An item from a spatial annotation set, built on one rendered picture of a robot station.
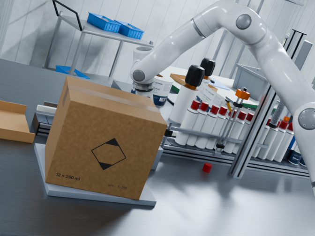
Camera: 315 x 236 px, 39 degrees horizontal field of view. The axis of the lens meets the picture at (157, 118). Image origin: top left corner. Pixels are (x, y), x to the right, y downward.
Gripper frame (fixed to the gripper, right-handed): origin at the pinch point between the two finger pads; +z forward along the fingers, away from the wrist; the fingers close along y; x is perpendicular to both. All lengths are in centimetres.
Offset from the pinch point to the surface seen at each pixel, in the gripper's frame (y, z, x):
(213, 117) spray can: -3.0, 1.2, -31.4
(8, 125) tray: -2, -8, 53
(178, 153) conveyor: -5.5, 14.7, -14.2
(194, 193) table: -34.0, 15.0, -8.0
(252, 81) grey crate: 160, 59, -161
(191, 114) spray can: -2.6, -1.6, -20.6
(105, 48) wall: 335, 71, -72
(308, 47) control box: -18, -32, -63
